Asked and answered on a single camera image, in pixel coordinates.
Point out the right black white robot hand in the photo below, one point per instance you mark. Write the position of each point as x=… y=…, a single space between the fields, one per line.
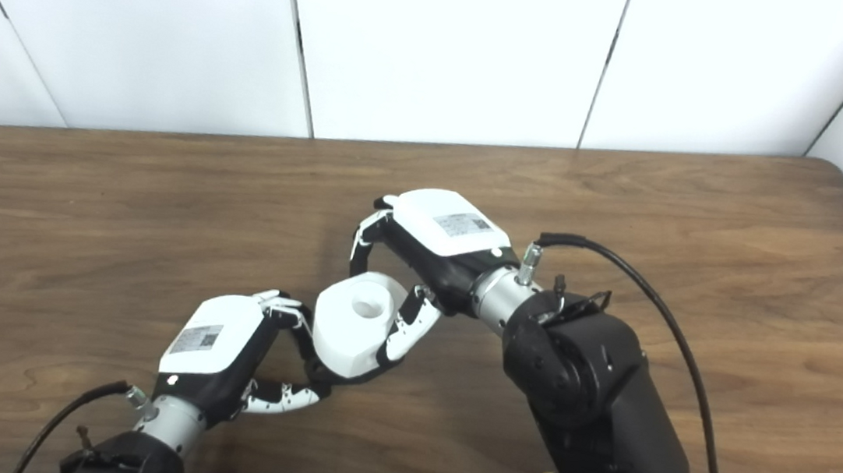
x=445 y=239

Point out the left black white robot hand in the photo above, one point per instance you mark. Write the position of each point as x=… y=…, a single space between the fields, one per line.
x=213 y=356

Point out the black flanged holder part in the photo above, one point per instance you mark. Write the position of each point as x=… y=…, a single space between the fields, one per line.
x=335 y=376

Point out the round white plastic piece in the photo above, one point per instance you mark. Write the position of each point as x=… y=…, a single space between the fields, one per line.
x=344 y=334

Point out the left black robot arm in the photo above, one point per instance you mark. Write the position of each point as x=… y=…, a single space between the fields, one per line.
x=132 y=457

